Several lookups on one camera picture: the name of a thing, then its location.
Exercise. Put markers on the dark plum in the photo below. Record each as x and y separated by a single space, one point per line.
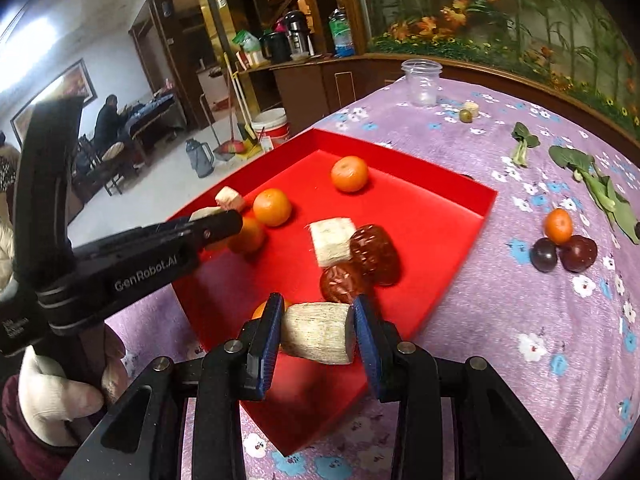
543 254

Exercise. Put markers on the orange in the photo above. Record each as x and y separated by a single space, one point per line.
272 206
350 173
262 310
247 235
558 225

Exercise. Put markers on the purple floral tablecloth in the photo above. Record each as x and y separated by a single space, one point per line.
500 310

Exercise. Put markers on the person's left hand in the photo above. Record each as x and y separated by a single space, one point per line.
50 395

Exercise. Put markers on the large red date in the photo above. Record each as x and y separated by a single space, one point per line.
578 252

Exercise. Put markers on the small bok choy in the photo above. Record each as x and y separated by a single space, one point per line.
522 142

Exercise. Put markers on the green packet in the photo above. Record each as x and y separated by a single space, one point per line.
247 42

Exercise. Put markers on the long green vegetable leaves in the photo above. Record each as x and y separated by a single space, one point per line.
612 200

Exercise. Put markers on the black thermos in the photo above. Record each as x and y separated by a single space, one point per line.
295 30

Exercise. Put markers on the wooden side counter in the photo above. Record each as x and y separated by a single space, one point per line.
310 85

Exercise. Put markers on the broom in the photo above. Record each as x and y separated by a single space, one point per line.
232 146

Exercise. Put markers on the glass case with artificial plants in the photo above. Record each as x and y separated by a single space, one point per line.
500 10

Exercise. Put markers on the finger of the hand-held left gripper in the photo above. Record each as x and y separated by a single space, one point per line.
370 350
265 345

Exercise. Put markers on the plastic water bottle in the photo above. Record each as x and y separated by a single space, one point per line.
341 32

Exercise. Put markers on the clear plastic cup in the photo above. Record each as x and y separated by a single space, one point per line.
422 82

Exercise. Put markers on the black kettle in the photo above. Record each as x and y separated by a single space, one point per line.
275 45

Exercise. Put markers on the grey kettle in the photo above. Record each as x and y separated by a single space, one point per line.
200 157

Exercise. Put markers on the framed wall picture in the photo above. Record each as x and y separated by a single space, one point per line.
55 91

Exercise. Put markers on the white bucket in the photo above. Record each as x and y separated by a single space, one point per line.
270 130

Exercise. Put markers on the wooden chair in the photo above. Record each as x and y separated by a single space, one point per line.
107 165

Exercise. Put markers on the peeled sugarcane piece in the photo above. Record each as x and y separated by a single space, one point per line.
230 197
320 332
204 213
330 240

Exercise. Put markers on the small green fruit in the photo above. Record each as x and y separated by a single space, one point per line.
466 116

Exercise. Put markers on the small sugarcane piece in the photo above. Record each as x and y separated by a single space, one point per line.
472 106

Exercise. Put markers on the red box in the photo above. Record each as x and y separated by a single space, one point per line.
425 220

